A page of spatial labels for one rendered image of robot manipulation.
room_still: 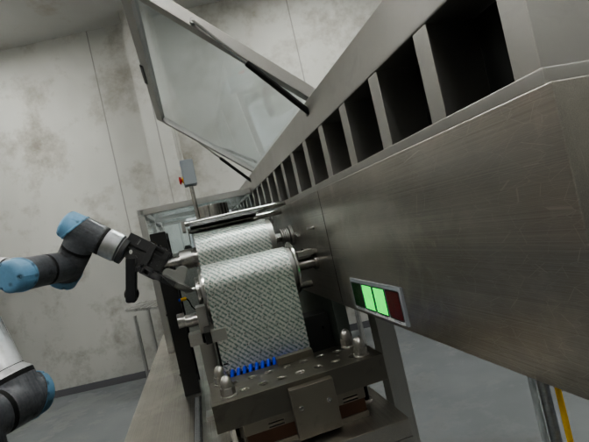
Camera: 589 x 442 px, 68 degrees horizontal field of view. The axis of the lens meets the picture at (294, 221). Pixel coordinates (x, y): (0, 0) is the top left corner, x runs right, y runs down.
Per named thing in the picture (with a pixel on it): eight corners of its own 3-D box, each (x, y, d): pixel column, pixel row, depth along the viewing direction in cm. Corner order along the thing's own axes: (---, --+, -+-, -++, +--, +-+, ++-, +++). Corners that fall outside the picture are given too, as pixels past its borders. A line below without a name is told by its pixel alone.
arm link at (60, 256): (25, 280, 106) (43, 242, 105) (60, 273, 117) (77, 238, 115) (49, 297, 105) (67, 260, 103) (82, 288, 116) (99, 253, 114)
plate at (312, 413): (298, 437, 95) (287, 388, 95) (340, 423, 97) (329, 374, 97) (301, 442, 93) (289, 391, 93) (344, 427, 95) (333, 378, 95)
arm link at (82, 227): (63, 233, 114) (76, 205, 112) (102, 252, 116) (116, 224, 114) (48, 241, 106) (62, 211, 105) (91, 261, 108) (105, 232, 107)
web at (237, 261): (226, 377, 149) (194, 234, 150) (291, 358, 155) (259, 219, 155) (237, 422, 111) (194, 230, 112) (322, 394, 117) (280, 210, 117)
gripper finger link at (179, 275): (201, 274, 112) (168, 259, 111) (190, 295, 111) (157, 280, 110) (202, 274, 115) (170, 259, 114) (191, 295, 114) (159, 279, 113)
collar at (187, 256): (183, 269, 144) (179, 250, 144) (201, 265, 145) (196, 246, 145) (182, 270, 138) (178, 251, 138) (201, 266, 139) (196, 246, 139)
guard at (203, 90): (162, 117, 203) (162, 117, 203) (256, 170, 212) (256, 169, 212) (129, -12, 101) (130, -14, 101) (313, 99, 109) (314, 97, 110)
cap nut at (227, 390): (220, 395, 97) (216, 375, 97) (236, 390, 98) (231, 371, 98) (221, 401, 94) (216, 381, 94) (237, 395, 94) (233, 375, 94)
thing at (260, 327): (225, 377, 112) (209, 307, 112) (310, 352, 117) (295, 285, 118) (225, 378, 111) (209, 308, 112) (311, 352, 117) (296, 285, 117)
